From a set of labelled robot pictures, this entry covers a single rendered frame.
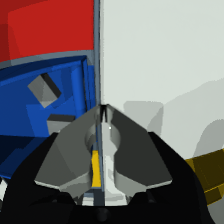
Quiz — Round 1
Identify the blue bin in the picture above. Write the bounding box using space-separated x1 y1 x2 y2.
0 55 91 179

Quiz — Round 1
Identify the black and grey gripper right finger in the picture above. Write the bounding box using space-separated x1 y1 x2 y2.
104 104 215 224

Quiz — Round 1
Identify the yellow bin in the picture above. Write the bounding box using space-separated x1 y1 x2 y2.
186 148 224 206

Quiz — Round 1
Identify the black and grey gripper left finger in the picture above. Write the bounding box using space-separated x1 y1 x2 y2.
0 104 104 224

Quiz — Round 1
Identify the grey metal block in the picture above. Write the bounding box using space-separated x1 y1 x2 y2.
47 114 75 135
28 73 62 108

